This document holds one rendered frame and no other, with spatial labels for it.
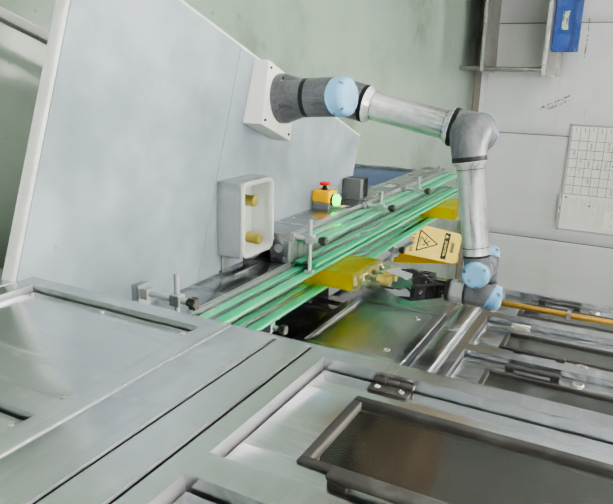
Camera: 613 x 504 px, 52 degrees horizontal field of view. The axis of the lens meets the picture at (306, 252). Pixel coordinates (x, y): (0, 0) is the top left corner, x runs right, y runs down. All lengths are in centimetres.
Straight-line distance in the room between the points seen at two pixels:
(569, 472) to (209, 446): 41
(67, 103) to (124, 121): 17
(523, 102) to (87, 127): 665
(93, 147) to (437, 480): 103
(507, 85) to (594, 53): 94
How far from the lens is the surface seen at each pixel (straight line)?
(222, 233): 185
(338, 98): 187
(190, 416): 82
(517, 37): 778
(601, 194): 773
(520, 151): 778
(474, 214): 179
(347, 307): 216
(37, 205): 138
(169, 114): 165
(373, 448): 80
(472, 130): 179
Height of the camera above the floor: 180
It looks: 26 degrees down
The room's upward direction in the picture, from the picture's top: 100 degrees clockwise
